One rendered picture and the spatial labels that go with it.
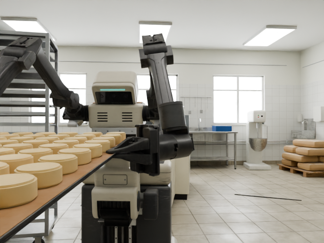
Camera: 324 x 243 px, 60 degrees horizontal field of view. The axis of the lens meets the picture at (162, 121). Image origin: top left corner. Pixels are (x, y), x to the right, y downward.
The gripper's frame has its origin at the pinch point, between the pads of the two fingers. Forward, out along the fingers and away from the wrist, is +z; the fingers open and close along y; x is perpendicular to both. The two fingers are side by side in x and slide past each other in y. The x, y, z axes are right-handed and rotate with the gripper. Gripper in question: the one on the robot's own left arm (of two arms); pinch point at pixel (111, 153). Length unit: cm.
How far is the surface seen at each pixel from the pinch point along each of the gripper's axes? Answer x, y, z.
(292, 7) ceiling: 160, -181, -454
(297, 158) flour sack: 198, 91, -569
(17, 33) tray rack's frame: 207, -74, -40
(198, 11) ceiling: 274, -182, -349
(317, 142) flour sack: 166, 56, -590
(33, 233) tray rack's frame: 198, 91, -46
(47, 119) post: 194, -3, -58
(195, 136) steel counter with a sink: 392, 48, -473
